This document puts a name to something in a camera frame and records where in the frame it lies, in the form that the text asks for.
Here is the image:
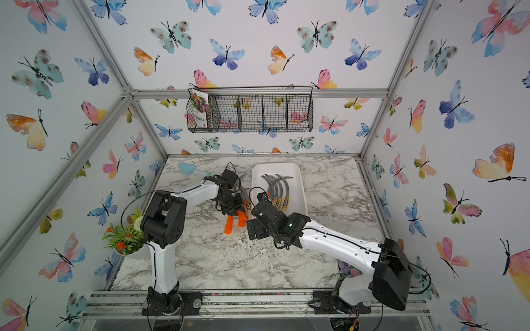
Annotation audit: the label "potted artificial flowers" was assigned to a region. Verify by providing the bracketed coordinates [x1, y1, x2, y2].
[102, 208, 150, 261]

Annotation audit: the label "labelled wooden handle sickle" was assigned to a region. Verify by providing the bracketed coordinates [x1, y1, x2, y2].
[240, 186, 253, 219]

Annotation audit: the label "flower seed packet in basket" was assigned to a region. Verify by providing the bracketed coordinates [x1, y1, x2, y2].
[190, 89, 210, 128]

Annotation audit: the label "black wire wall basket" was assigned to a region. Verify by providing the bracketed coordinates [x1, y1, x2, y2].
[186, 86, 314, 137]

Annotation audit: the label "white plastic storage tray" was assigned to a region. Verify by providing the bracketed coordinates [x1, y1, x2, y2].
[248, 163, 308, 215]

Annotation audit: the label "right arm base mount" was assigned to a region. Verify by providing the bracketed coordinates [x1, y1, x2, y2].
[307, 289, 371, 315]

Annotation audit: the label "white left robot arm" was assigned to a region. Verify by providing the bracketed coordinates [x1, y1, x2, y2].
[141, 173, 242, 295]

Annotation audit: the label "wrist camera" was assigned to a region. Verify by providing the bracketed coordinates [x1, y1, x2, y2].
[220, 168, 240, 190]
[257, 192, 270, 204]

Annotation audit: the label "light blue plastic trowel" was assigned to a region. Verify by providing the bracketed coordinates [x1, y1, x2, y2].
[178, 163, 212, 178]

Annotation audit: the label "flower seed packet on table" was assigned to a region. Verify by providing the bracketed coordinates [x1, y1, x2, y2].
[338, 260, 362, 278]

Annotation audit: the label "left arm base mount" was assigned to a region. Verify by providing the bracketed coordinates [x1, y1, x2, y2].
[142, 285, 203, 317]

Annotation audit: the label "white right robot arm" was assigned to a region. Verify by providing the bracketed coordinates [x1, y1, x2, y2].
[247, 201, 413, 311]

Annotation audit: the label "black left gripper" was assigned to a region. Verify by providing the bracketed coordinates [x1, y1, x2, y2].
[218, 193, 247, 216]

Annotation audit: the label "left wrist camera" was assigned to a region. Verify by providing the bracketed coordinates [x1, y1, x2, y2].
[220, 168, 240, 190]

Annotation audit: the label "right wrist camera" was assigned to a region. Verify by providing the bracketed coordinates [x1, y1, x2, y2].
[257, 192, 270, 204]

